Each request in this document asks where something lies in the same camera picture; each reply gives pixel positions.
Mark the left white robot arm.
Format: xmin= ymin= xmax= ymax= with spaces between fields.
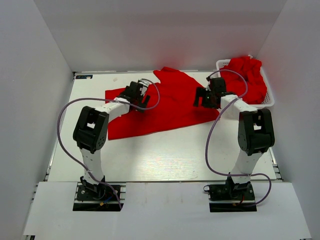
xmin=73 ymin=78 xmax=152 ymax=200

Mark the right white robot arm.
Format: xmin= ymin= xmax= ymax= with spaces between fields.
xmin=193 ymin=76 xmax=275 ymax=200

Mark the red t-shirt pile in basket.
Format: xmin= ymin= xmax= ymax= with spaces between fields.
xmin=220 ymin=56 xmax=267 ymax=105

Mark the dark blue table label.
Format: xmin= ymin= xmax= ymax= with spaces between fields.
xmin=75 ymin=74 xmax=93 ymax=80

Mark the white plastic laundry basket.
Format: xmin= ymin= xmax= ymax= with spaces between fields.
xmin=216 ymin=59 xmax=275 ymax=108

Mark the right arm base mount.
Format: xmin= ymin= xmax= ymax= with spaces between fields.
xmin=203 ymin=184 xmax=257 ymax=213

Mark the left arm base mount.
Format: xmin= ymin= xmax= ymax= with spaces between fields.
xmin=72 ymin=182 xmax=121 ymax=212

